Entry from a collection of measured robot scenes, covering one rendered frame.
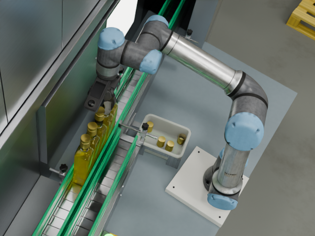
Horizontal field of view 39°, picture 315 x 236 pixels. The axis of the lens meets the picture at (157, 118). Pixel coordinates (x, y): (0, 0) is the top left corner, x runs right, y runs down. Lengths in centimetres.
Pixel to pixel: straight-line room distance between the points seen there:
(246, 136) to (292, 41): 278
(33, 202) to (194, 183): 68
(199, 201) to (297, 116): 176
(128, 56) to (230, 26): 272
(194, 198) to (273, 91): 85
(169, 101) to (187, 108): 10
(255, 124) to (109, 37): 51
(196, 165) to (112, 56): 83
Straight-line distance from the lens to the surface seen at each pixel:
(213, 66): 144
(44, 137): 153
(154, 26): 141
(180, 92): 226
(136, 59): 131
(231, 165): 155
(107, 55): 133
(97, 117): 157
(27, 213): 170
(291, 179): 314
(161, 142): 198
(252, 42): 391
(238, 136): 139
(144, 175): 194
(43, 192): 173
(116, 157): 182
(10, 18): 106
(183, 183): 193
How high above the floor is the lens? 242
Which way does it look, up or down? 51 degrees down
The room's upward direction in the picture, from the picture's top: 17 degrees clockwise
